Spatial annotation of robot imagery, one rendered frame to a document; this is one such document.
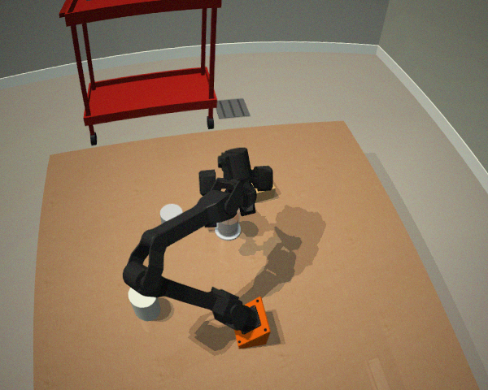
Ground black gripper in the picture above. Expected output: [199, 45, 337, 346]
[199, 166, 273, 196]

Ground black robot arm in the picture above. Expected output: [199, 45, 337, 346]
[123, 148, 262, 334]

